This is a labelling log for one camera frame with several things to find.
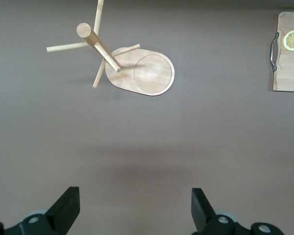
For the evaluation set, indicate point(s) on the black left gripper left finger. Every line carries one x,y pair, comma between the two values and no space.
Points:
63,210

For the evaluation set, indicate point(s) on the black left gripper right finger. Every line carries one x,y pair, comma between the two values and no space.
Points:
201,210

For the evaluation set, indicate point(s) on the wooden cup rack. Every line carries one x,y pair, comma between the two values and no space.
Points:
149,71

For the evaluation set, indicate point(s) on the brown table mat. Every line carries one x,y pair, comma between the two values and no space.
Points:
147,134

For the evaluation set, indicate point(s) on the bamboo cutting board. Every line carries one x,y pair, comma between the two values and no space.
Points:
291,71

